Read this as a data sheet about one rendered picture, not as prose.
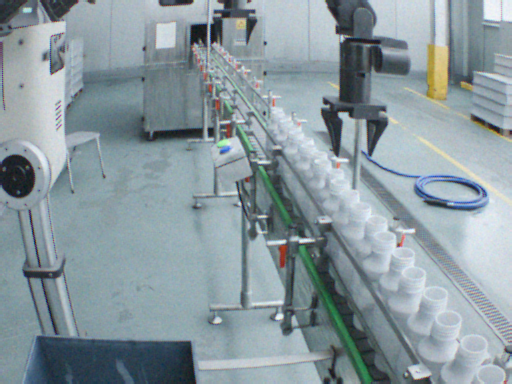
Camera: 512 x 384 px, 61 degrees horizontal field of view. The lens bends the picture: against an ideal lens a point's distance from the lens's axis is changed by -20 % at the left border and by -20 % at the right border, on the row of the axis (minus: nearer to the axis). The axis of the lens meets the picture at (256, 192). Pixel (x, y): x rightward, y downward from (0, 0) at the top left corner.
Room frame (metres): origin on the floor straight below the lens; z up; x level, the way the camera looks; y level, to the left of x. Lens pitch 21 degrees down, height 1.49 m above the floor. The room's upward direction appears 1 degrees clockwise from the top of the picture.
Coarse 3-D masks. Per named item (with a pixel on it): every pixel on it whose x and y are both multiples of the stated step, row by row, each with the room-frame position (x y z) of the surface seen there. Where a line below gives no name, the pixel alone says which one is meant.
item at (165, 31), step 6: (156, 24) 5.40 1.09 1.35; (162, 24) 5.41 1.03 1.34; (168, 24) 5.42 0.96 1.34; (174, 24) 5.43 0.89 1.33; (156, 30) 5.40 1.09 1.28; (162, 30) 5.41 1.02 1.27; (168, 30) 5.42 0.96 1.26; (174, 30) 5.43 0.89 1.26; (156, 36) 5.40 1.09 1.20; (162, 36) 5.41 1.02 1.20; (168, 36) 5.42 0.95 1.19; (174, 36) 5.43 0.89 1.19; (156, 42) 5.39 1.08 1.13; (162, 42) 5.40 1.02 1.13; (168, 42) 5.41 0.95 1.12; (174, 42) 5.42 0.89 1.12; (156, 48) 5.39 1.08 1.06; (162, 48) 5.40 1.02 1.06
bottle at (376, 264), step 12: (372, 240) 0.68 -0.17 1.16; (384, 240) 0.69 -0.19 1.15; (372, 252) 0.67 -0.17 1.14; (384, 252) 0.66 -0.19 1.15; (372, 264) 0.66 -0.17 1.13; (384, 264) 0.65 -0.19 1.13; (372, 276) 0.65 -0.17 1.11; (360, 288) 0.67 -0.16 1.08; (360, 300) 0.66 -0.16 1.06; (372, 300) 0.65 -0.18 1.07; (360, 312) 0.66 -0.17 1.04; (372, 312) 0.65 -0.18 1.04
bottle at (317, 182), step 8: (320, 160) 1.04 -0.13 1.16; (320, 168) 1.01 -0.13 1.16; (328, 168) 1.01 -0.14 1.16; (320, 176) 1.01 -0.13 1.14; (312, 184) 1.01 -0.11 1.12; (320, 184) 1.00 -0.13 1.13; (312, 192) 1.00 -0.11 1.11; (312, 208) 1.00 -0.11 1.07; (312, 216) 1.00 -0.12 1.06; (312, 224) 1.00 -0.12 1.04; (304, 232) 1.02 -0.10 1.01
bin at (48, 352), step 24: (48, 336) 0.66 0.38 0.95; (72, 336) 0.67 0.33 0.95; (48, 360) 0.65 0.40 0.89; (72, 360) 0.66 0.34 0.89; (96, 360) 0.67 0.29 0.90; (120, 360) 0.68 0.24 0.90; (144, 360) 0.68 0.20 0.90; (168, 360) 0.69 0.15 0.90; (192, 360) 0.70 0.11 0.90; (216, 360) 0.67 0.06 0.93; (240, 360) 0.67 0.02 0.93; (264, 360) 0.67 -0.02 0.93; (288, 360) 0.67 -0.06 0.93; (312, 360) 0.67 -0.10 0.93
